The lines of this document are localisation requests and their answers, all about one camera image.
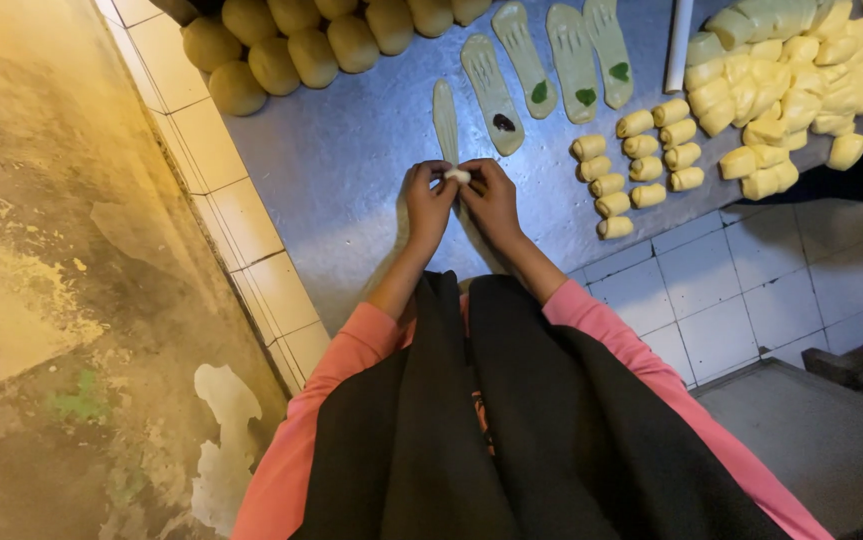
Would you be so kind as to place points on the group of round dough balls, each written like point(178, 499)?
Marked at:
point(311, 52)

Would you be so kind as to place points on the person's black headscarf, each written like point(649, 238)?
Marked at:
point(551, 435)

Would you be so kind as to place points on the person's right fingers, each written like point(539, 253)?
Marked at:
point(482, 171)

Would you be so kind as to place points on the person's left fingers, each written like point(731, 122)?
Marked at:
point(425, 171)

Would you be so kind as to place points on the flat dough strip dark filling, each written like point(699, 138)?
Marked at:
point(490, 86)

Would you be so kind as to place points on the flat dough strip green filling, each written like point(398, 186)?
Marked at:
point(521, 52)
point(571, 56)
point(608, 37)

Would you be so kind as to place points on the person's right hand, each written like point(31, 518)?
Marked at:
point(493, 206)

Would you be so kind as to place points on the rows of small rolled dough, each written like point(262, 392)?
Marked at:
point(645, 169)

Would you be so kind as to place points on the person's pink long-sleeved shirt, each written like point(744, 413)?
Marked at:
point(341, 390)

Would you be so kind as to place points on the thin pale green dough strip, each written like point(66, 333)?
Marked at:
point(445, 120)

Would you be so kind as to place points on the grey concrete slab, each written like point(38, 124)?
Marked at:
point(821, 442)

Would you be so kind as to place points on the person's left hand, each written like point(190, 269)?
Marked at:
point(427, 210)

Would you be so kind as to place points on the white rolling pin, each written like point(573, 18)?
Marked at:
point(679, 45)

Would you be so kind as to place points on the pile of yellow dough pieces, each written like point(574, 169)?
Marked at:
point(791, 82)

